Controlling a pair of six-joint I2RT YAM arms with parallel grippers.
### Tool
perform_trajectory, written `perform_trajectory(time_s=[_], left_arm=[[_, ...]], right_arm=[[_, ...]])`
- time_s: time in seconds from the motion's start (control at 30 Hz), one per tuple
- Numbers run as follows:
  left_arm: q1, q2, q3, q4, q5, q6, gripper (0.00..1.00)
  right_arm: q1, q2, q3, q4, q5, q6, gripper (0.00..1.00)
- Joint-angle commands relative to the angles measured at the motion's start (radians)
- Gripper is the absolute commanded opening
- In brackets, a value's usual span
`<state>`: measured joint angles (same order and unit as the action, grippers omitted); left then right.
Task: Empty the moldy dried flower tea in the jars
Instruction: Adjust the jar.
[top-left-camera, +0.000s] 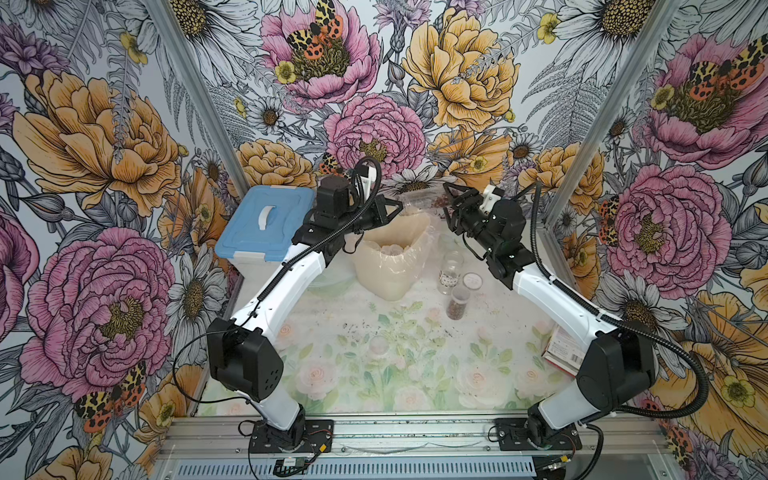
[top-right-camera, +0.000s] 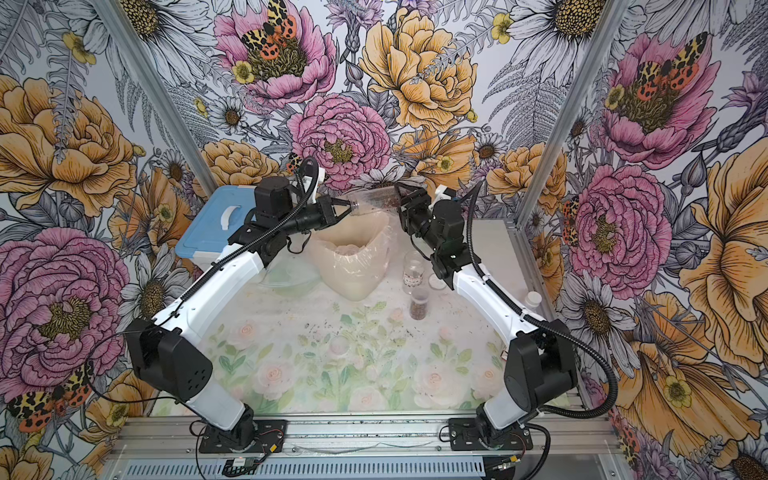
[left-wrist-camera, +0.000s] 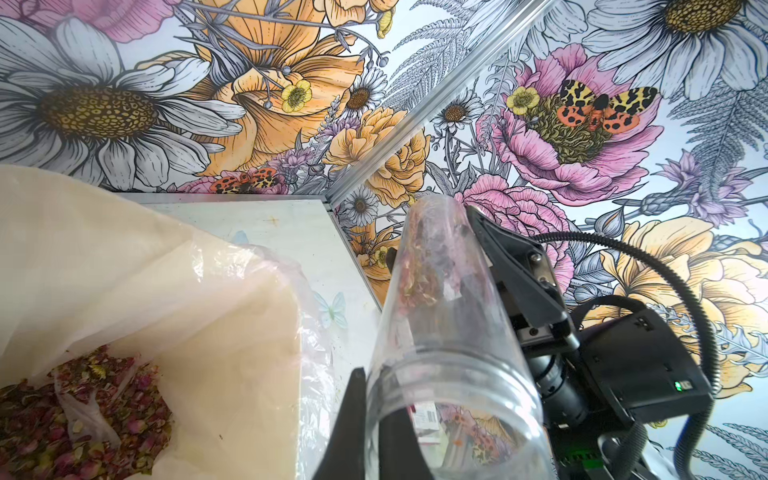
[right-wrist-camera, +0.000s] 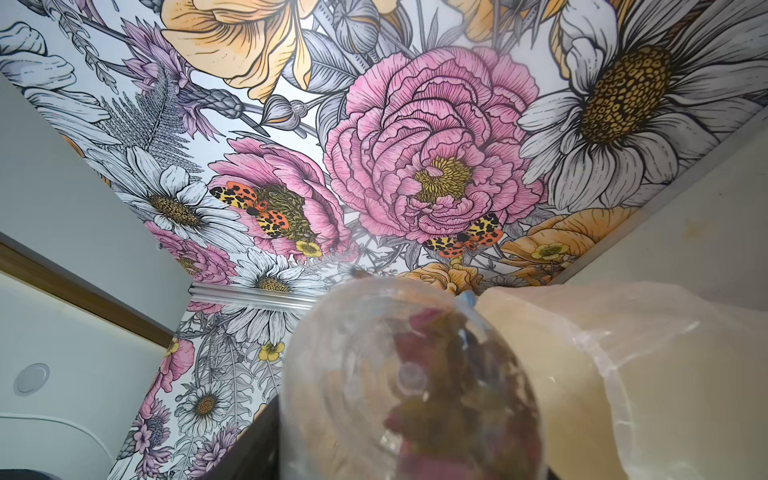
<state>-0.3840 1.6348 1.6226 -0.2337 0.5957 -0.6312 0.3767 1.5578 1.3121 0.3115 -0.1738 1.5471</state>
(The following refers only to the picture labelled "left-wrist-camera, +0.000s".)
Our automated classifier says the bin with pink bag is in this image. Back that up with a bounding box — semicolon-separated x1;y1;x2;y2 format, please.
1;165;333;479

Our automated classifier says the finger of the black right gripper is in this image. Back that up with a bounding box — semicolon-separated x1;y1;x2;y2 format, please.
466;206;570;348

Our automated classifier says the right black corrugated cable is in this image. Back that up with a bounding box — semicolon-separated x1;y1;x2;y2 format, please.
530;230;721;480

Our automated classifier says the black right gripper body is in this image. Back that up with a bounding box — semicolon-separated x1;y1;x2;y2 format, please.
503;281;588;426

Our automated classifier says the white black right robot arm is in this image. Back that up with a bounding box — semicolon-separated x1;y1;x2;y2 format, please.
467;207;720;479

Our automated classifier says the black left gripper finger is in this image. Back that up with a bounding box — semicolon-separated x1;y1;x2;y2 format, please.
312;367;432;480

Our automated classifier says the clear jar dried tea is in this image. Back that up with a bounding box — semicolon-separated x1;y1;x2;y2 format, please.
367;195;555;479

